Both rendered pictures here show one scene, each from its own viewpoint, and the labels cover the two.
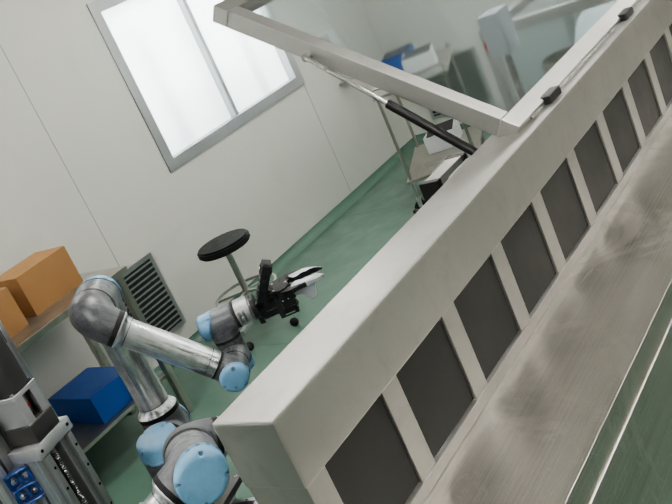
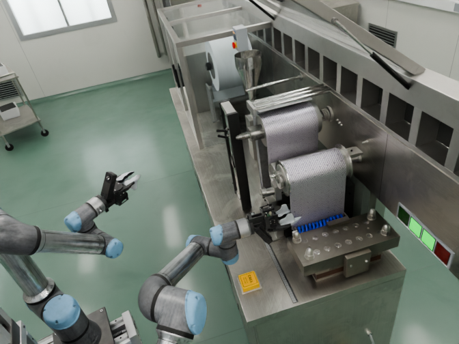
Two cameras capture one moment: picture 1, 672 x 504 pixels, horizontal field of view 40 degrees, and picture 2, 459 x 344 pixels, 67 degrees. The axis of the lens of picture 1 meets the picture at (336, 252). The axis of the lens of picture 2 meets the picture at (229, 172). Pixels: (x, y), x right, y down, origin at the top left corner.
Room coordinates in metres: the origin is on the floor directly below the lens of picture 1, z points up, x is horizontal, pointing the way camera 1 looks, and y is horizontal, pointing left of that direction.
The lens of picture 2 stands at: (1.16, 0.81, 2.10)
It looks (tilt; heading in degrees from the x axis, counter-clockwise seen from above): 35 degrees down; 310
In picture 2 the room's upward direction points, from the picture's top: 10 degrees counter-clockwise
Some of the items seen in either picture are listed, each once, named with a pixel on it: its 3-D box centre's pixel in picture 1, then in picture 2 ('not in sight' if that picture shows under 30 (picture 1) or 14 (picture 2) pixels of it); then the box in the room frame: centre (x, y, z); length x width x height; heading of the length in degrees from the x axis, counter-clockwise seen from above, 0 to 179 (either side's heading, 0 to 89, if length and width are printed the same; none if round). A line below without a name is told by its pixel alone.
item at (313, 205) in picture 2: not in sight; (317, 205); (1.59, -0.20, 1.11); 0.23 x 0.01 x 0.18; 49
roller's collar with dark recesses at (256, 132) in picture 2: not in sight; (255, 132); (1.92, -0.30, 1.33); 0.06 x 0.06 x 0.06; 49
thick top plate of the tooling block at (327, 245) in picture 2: not in sight; (341, 241); (1.47, -0.16, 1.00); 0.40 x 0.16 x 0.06; 49
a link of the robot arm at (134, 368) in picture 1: (133, 367); (21, 267); (2.37, 0.63, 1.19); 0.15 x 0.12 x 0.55; 178
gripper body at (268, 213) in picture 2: not in sight; (262, 220); (1.74, -0.02, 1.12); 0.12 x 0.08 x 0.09; 49
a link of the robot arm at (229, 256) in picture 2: not in sight; (225, 249); (1.86, 0.10, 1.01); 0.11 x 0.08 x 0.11; 14
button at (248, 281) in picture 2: not in sight; (248, 281); (1.74, 0.13, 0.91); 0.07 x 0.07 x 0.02; 49
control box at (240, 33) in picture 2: not in sight; (238, 38); (2.11, -0.54, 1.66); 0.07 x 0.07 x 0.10; 49
